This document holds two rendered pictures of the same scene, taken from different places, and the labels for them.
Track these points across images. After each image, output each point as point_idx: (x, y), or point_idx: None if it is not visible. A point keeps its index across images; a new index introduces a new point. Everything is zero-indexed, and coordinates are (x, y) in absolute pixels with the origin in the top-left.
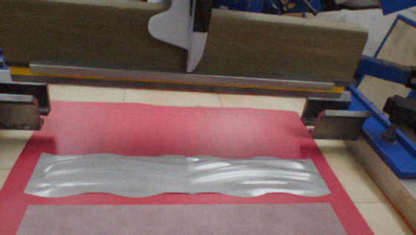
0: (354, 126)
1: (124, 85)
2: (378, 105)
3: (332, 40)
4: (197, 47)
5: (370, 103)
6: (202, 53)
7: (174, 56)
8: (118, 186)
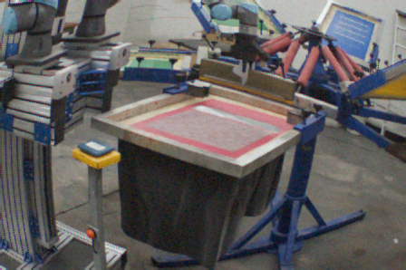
0: (299, 120)
1: (227, 87)
2: None
3: (283, 83)
4: (243, 76)
5: (315, 120)
6: (246, 79)
7: (240, 80)
8: (214, 112)
